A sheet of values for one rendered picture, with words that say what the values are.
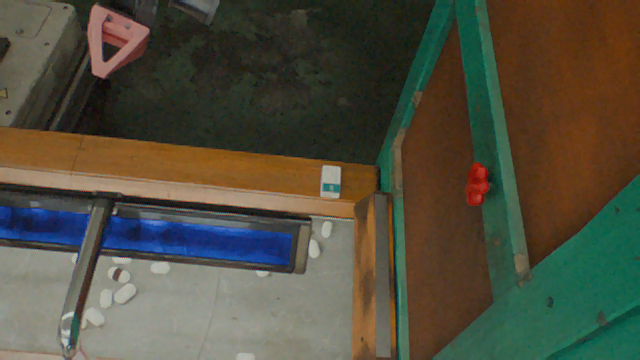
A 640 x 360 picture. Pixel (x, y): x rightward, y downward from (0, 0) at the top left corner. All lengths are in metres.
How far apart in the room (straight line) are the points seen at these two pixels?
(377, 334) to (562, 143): 0.49
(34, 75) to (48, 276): 0.77
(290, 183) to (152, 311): 0.34
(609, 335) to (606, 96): 0.16
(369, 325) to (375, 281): 0.07
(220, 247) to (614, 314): 0.44
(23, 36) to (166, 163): 0.83
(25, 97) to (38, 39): 0.21
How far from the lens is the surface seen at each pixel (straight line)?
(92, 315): 1.02
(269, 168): 1.11
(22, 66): 1.75
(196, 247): 0.69
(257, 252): 0.68
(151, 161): 1.13
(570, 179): 0.48
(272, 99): 2.21
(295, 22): 2.52
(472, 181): 0.57
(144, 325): 1.01
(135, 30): 0.71
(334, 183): 1.08
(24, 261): 1.11
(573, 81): 0.49
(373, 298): 0.91
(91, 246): 0.65
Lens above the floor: 1.70
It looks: 57 degrees down
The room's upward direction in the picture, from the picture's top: 11 degrees clockwise
